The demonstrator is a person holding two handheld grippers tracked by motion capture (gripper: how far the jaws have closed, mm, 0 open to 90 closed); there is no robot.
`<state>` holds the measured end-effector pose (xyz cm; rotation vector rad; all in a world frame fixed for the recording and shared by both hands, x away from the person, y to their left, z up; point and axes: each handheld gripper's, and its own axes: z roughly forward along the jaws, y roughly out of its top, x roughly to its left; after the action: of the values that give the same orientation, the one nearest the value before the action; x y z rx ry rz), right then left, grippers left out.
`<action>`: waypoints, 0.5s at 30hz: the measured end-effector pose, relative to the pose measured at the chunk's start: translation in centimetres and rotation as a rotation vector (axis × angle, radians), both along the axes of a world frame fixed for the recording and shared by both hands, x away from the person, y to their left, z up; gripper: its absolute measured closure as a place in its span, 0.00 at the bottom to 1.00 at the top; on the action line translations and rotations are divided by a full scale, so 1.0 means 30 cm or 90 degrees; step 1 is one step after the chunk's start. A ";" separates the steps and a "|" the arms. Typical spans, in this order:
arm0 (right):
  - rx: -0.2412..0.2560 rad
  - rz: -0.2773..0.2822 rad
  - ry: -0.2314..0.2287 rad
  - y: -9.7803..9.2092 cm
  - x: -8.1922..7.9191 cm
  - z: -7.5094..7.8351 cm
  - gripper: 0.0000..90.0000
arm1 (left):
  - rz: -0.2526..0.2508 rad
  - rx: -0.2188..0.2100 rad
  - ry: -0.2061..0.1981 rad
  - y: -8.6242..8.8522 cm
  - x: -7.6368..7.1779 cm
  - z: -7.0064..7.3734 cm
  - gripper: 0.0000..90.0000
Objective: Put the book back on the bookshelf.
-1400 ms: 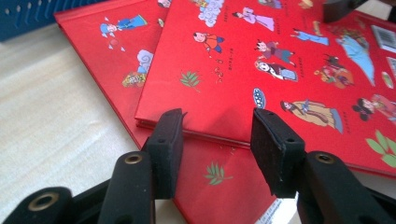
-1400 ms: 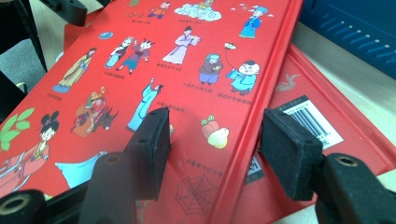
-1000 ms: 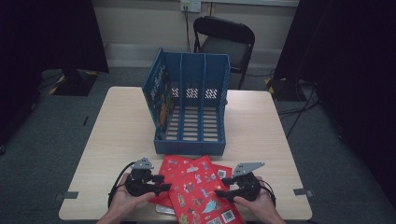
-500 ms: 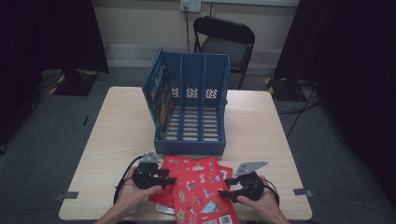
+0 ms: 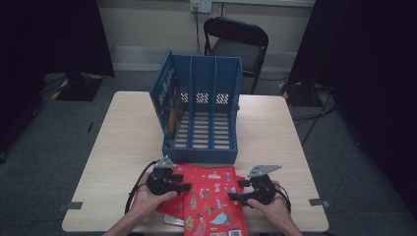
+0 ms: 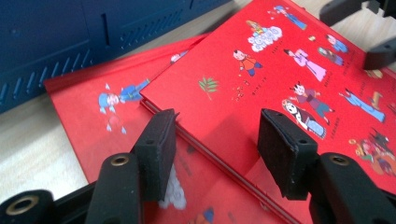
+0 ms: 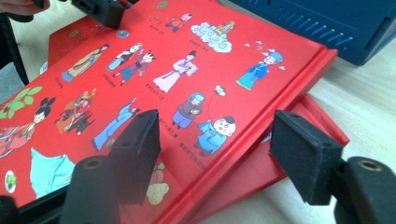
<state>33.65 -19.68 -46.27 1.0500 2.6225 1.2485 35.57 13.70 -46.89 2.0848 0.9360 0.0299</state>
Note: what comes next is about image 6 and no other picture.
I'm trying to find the red picture book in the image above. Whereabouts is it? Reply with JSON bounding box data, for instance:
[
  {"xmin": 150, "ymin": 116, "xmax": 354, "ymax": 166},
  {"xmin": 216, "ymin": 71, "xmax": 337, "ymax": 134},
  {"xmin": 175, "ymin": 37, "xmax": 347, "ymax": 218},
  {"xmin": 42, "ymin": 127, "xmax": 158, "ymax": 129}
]
[
  {"xmin": 139, "ymin": 0, "xmax": 396, "ymax": 224},
  {"xmin": 43, "ymin": 33, "xmax": 300, "ymax": 224}
]

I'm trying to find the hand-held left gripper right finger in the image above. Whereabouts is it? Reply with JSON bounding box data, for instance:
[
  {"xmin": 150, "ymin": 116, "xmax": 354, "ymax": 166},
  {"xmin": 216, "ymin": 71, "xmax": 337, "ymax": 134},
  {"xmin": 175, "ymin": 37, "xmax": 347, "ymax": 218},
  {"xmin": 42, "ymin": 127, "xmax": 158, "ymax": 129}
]
[{"xmin": 257, "ymin": 108, "xmax": 319, "ymax": 201}]

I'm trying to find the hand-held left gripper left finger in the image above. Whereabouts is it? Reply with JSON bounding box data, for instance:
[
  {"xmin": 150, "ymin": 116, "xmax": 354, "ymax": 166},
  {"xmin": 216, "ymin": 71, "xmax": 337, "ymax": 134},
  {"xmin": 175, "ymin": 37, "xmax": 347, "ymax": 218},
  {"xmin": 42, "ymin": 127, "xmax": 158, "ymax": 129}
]
[{"xmin": 134, "ymin": 108, "xmax": 179, "ymax": 203}]

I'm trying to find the blue plastic file rack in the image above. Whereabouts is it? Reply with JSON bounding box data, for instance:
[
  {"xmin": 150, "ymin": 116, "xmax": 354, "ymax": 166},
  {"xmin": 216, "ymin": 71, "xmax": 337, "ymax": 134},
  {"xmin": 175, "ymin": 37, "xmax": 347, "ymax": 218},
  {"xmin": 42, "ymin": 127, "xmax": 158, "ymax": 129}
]
[{"xmin": 0, "ymin": 0, "xmax": 233, "ymax": 115}]

